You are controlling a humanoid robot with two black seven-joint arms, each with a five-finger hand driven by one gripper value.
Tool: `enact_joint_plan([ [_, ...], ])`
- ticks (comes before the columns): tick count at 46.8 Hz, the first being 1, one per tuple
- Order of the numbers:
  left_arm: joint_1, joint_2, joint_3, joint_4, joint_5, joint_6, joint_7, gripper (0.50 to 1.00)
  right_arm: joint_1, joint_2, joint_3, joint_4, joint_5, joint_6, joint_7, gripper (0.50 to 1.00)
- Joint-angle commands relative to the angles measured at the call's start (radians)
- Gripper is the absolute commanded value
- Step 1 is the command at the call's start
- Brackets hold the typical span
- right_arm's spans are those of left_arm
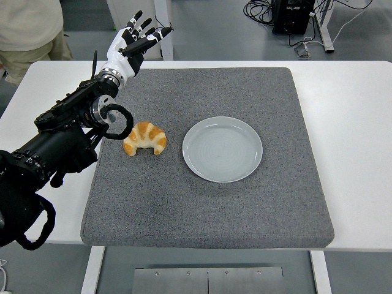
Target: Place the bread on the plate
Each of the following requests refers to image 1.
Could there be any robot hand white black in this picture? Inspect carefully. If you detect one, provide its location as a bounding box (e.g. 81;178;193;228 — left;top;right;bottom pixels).
102;10;174;81

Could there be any croissant bread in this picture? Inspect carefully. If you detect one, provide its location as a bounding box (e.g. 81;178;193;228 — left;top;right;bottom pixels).
122;121;168;157

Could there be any grey round plate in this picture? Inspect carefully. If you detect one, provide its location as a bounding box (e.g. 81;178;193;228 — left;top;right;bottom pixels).
182;116;263;184

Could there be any grey metal plate with screws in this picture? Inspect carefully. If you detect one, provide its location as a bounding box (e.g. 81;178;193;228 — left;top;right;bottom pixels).
134;266;284;294

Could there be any person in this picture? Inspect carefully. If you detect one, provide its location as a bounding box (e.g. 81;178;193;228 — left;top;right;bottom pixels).
0;0;74;86

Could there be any grey felt mat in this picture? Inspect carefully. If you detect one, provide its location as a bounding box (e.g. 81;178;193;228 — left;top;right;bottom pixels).
80;67;335;249

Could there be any black computer tower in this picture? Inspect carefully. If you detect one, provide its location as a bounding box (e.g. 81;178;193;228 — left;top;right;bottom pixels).
271;0;316;35

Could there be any white desk leg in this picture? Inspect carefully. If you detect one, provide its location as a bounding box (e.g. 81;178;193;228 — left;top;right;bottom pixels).
315;0;335;53

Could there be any white table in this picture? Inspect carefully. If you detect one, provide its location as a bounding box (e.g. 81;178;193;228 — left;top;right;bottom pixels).
0;60;392;294

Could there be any thin black cable on floor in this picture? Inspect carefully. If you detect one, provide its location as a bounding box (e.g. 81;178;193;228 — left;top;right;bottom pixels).
154;15;175;33

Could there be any black cable bundle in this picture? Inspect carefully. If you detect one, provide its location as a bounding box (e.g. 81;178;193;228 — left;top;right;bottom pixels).
243;0;275;27

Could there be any clear plastic bracket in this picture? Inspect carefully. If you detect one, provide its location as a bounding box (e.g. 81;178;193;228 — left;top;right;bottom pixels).
293;42;313;58

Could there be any white cable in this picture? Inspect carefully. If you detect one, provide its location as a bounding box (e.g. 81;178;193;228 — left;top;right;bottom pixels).
0;258;10;293

